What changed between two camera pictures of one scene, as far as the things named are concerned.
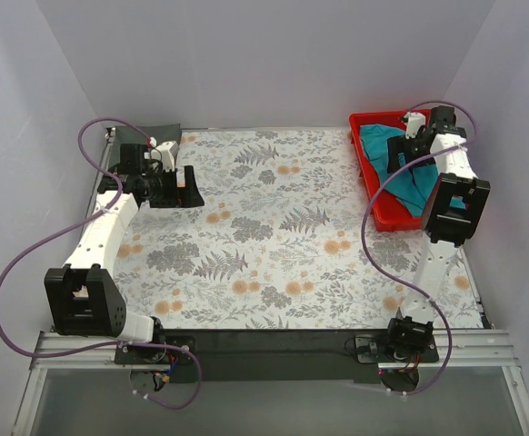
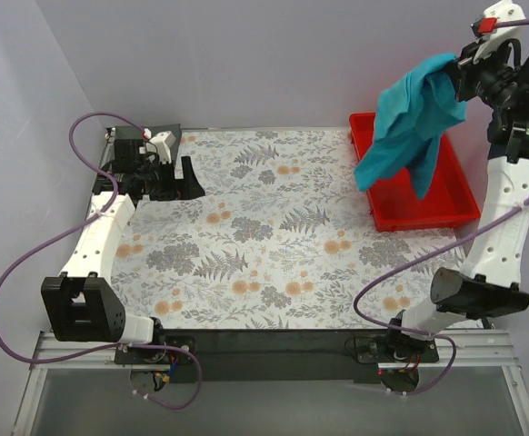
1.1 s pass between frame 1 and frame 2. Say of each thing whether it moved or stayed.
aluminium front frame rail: stayed
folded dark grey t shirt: stayed
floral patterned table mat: stayed
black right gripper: moved
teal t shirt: moved
